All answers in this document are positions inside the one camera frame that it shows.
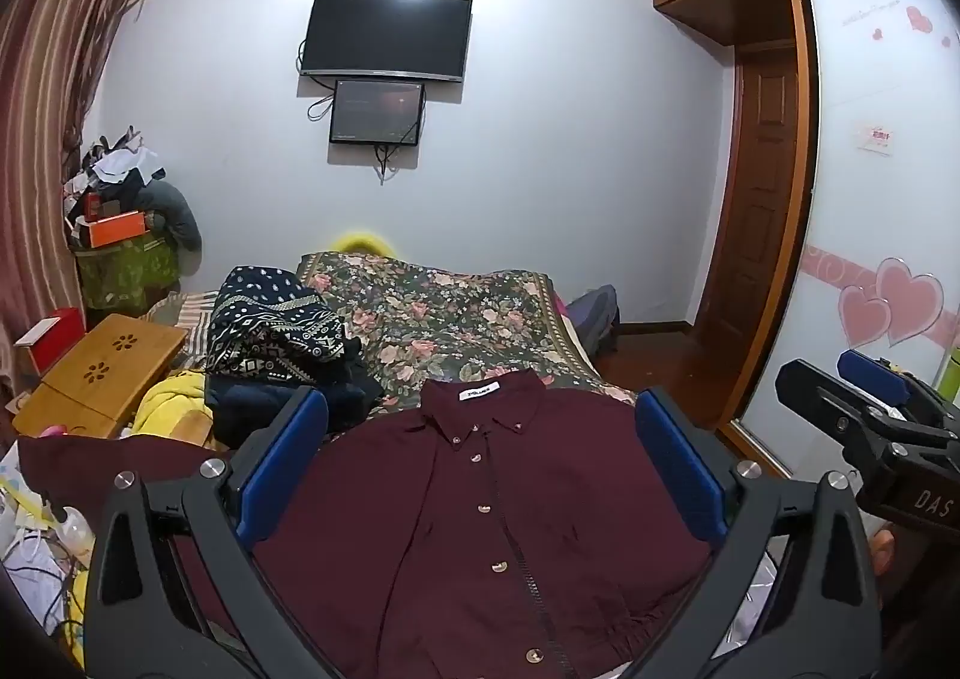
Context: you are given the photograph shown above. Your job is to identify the orange box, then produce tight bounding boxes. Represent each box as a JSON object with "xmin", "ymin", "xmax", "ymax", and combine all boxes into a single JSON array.
[{"xmin": 88, "ymin": 212, "xmax": 147, "ymax": 249}]

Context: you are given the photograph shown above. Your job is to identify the small wall monitor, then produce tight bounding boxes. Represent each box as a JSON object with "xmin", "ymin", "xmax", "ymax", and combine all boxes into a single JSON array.
[{"xmin": 330, "ymin": 79, "xmax": 427, "ymax": 147}]

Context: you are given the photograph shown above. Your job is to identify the yellow round object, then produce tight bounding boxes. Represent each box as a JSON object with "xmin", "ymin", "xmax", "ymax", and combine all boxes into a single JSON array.
[{"xmin": 332, "ymin": 229, "xmax": 395, "ymax": 260}]

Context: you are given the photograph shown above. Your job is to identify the floral green bedspread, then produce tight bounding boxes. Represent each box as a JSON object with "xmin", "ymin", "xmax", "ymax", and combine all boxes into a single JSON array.
[{"xmin": 296, "ymin": 250, "xmax": 638, "ymax": 410}]

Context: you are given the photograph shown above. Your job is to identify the wooden room door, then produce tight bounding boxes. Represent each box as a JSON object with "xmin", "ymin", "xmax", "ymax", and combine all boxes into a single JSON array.
[{"xmin": 694, "ymin": 44, "xmax": 800, "ymax": 342}]

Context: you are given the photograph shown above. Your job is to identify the red box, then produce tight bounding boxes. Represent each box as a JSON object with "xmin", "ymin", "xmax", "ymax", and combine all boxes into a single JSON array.
[{"xmin": 15, "ymin": 307, "xmax": 85, "ymax": 376}]

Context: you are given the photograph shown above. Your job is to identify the pile of clutter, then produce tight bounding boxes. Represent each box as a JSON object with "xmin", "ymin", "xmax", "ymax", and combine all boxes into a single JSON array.
[{"xmin": 64, "ymin": 124, "xmax": 166, "ymax": 230}]

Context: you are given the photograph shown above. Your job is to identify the yellow cloth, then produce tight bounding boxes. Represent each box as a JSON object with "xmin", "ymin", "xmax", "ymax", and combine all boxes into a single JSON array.
[{"xmin": 133, "ymin": 370, "xmax": 215, "ymax": 455}]

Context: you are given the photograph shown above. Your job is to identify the wooden wardrobe with sliding door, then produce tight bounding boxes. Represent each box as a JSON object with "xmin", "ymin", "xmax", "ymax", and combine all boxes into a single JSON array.
[{"xmin": 651, "ymin": 0, "xmax": 960, "ymax": 477}]

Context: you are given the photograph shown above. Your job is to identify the green bag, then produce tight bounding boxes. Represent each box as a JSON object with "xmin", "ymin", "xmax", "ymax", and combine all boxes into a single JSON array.
[{"xmin": 75, "ymin": 229, "xmax": 181, "ymax": 311}]

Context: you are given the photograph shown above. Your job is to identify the dark navy clothes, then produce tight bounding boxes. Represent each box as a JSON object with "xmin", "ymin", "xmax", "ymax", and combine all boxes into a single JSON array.
[{"xmin": 206, "ymin": 341, "xmax": 385, "ymax": 447}]

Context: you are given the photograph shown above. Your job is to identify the grey purple backpack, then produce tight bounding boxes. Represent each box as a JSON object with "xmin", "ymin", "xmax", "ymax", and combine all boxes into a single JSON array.
[{"xmin": 566, "ymin": 285, "xmax": 622, "ymax": 354}]

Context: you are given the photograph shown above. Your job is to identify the grey cloth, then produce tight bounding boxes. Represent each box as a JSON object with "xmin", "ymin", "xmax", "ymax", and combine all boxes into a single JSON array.
[{"xmin": 135, "ymin": 180, "xmax": 202, "ymax": 252}]

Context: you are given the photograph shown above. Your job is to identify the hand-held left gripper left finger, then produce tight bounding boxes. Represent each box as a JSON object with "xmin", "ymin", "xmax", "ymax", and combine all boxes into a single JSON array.
[{"xmin": 84, "ymin": 385, "xmax": 335, "ymax": 679}]

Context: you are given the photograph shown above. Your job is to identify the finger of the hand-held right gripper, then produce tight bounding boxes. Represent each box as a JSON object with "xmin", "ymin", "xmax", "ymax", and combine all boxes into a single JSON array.
[
  {"xmin": 776, "ymin": 360, "xmax": 912, "ymax": 492},
  {"xmin": 838, "ymin": 349, "xmax": 960, "ymax": 432}
]

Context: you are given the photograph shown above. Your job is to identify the black television cable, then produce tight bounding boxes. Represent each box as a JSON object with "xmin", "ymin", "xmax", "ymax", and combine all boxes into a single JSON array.
[{"xmin": 306, "ymin": 74, "xmax": 335, "ymax": 121}]

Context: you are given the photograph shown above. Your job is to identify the navy patterned cloth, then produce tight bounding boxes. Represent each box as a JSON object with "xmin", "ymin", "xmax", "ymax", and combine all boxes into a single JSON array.
[{"xmin": 206, "ymin": 265, "xmax": 361, "ymax": 384}]

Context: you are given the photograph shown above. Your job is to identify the striped bed sheet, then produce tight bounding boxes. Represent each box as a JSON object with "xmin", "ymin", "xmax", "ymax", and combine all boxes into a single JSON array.
[{"xmin": 146, "ymin": 289, "xmax": 218, "ymax": 372}]

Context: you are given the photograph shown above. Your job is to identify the wooden lap desk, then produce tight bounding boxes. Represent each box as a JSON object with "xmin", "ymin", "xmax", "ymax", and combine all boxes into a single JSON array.
[{"xmin": 13, "ymin": 313, "xmax": 188, "ymax": 440}]

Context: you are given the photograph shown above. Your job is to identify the striped brown curtain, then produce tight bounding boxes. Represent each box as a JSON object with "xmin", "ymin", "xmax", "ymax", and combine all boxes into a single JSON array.
[{"xmin": 0, "ymin": 0, "xmax": 162, "ymax": 410}]

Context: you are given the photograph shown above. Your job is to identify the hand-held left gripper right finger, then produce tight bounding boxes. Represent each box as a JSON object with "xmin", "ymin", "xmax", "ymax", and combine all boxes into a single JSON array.
[{"xmin": 630, "ymin": 386, "xmax": 882, "ymax": 679}]

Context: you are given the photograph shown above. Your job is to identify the white plastic bags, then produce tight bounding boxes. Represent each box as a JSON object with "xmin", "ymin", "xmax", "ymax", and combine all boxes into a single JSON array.
[{"xmin": 0, "ymin": 439, "xmax": 98, "ymax": 665}]

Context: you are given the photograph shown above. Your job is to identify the large wall television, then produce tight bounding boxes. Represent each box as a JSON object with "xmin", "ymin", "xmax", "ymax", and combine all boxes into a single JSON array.
[{"xmin": 298, "ymin": 0, "xmax": 473, "ymax": 83}]

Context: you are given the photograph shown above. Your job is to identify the maroon button shirt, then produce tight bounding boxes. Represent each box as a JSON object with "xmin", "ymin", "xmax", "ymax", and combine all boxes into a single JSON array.
[{"xmin": 19, "ymin": 371, "xmax": 781, "ymax": 679}]

